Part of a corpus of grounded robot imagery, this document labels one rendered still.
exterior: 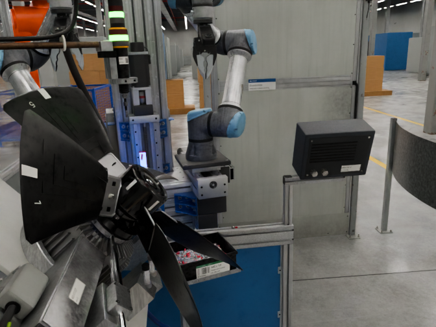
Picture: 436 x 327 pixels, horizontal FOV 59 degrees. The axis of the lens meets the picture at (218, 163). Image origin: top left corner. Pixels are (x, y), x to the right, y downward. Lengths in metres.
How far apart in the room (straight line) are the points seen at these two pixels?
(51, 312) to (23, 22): 4.41
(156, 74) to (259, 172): 1.40
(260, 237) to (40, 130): 1.01
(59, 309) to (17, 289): 0.08
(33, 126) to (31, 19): 4.25
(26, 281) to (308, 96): 2.51
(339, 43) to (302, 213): 1.32
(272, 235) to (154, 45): 1.00
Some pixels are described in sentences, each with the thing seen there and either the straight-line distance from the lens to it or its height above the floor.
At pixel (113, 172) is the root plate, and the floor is 1.24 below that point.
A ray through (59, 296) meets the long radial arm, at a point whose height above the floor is 1.14.
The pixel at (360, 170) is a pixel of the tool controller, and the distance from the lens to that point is 1.54.
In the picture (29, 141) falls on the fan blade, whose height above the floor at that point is 1.39.
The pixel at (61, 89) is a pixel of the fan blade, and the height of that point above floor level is 1.44.
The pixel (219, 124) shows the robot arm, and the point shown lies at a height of 1.21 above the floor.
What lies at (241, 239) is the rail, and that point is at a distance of 1.51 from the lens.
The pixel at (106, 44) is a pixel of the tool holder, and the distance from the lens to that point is 0.96.
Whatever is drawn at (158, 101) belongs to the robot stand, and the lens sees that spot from 1.88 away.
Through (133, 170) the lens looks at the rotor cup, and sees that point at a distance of 0.90.
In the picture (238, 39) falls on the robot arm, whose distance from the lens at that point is 1.88.
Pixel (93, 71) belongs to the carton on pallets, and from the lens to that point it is 9.03.
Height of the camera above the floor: 1.52
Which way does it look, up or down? 16 degrees down
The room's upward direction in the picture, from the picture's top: 2 degrees counter-clockwise
